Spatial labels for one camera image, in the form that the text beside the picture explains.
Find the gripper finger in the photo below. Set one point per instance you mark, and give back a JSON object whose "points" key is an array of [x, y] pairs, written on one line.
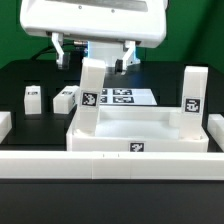
{"points": [[128, 51], [62, 58]]}

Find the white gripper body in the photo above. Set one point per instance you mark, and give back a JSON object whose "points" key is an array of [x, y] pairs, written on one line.
{"points": [[141, 21]]}

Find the white desk top tray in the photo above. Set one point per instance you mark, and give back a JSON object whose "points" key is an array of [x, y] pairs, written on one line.
{"points": [[136, 129]]}

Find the marker tag sheet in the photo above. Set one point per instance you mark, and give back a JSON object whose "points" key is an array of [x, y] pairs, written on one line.
{"points": [[127, 96]]}

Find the left white barrier block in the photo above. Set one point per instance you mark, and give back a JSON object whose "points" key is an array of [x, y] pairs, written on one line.
{"points": [[5, 124]]}

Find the white barrier block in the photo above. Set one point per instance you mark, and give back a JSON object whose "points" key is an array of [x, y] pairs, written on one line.
{"points": [[5, 124], [215, 127]]}

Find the right white barrier block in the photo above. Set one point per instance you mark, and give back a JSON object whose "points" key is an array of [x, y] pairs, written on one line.
{"points": [[215, 127]]}

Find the white front rail barrier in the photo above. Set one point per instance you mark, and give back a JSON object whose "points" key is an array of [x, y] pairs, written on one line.
{"points": [[107, 165]]}

